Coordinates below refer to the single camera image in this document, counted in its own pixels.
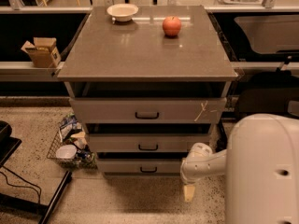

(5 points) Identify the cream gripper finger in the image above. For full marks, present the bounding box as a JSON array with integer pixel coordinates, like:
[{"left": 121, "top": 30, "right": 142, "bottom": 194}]
[{"left": 183, "top": 184, "right": 195, "bottom": 202}]

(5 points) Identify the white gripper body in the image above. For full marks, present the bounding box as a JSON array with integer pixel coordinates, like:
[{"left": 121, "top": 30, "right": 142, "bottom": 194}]
[{"left": 180, "top": 143, "right": 213, "bottom": 184}]

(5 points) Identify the grey bottom drawer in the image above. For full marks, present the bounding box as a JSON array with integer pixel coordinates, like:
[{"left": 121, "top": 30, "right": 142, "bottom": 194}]
[{"left": 96, "top": 159, "right": 181, "bottom": 174}]

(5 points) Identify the grey drawer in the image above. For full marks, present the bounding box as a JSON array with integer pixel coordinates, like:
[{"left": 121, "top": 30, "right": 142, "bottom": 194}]
[
  {"left": 70, "top": 98, "right": 226, "bottom": 124},
  {"left": 86, "top": 134, "right": 210, "bottom": 152},
  {"left": 96, "top": 159, "right": 181, "bottom": 174}
]

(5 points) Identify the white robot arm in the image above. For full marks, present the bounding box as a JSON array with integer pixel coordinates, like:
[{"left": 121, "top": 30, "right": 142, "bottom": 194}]
[{"left": 180, "top": 114, "right": 299, "bottom": 224}]

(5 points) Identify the grey drawer cabinet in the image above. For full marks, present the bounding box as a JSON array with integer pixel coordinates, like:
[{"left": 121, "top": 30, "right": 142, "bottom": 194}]
[{"left": 57, "top": 5, "right": 239, "bottom": 179}]

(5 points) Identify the grey middle drawer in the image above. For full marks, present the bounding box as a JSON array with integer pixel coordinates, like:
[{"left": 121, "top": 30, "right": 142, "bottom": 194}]
[{"left": 86, "top": 134, "right": 210, "bottom": 152}]

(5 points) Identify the grey top drawer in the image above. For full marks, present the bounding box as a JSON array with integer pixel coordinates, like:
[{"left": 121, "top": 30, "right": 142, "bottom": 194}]
[{"left": 70, "top": 98, "right": 226, "bottom": 124}]

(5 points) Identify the open cardboard box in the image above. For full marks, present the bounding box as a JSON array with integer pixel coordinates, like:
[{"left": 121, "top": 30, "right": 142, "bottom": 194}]
[{"left": 21, "top": 37, "right": 61, "bottom": 68}]

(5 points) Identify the black office chair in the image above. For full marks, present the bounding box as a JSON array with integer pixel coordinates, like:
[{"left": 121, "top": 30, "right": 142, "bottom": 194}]
[{"left": 223, "top": 56, "right": 299, "bottom": 120}]

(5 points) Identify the white plastic lid container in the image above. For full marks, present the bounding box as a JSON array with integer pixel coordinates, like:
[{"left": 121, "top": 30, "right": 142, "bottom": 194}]
[{"left": 55, "top": 145, "right": 77, "bottom": 159}]

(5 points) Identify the red apple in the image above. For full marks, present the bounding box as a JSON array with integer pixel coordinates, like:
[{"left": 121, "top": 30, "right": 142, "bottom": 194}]
[{"left": 163, "top": 16, "right": 181, "bottom": 37}]

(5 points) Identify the white ceramic bowl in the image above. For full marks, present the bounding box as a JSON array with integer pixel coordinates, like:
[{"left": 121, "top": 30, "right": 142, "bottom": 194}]
[{"left": 107, "top": 4, "right": 138, "bottom": 22}]

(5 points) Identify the black stand base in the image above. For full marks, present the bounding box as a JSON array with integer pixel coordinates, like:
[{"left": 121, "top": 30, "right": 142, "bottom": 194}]
[{"left": 0, "top": 120, "right": 72, "bottom": 224}]

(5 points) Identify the wire basket with items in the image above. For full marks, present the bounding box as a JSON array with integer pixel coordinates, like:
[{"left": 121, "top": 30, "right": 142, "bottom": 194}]
[{"left": 47, "top": 113, "right": 96, "bottom": 169}]

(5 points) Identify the black cable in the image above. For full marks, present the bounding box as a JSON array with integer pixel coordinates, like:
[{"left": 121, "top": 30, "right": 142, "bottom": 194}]
[{"left": 0, "top": 165, "right": 43, "bottom": 205}]

